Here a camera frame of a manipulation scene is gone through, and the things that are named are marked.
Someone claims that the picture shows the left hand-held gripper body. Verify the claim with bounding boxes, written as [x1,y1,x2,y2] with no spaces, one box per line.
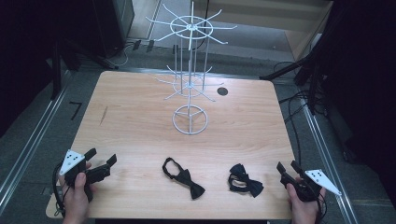
[59,148,112,203]

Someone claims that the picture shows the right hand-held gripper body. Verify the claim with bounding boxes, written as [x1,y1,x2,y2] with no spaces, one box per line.
[279,168,343,203]

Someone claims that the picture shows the white wire display rack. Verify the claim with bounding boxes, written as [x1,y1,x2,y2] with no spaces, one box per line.
[145,0,238,136]

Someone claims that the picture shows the person's right hand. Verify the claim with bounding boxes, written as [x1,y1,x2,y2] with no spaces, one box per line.
[286,176,327,224]

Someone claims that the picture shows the person's left hand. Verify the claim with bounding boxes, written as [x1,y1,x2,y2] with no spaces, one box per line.
[59,161,98,224]

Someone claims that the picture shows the black metal stand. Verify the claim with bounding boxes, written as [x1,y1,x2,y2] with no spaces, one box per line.
[46,40,120,101]
[260,31,337,116]

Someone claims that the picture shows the light wooden panel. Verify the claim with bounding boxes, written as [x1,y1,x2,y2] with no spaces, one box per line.
[190,0,334,62]

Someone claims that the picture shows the dark cabinet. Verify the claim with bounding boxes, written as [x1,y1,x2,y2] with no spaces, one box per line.
[92,0,135,59]

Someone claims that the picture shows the aluminium floor rail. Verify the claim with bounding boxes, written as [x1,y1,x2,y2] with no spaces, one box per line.
[0,90,68,216]
[303,105,359,224]

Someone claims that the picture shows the black floor cables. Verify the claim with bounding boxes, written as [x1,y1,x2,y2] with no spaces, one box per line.
[278,90,316,162]

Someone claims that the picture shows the left hand-held gripper cable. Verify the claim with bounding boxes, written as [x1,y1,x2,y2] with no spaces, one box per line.
[51,161,68,218]

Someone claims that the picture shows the white floor cable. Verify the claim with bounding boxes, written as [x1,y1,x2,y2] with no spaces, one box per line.
[115,43,138,68]

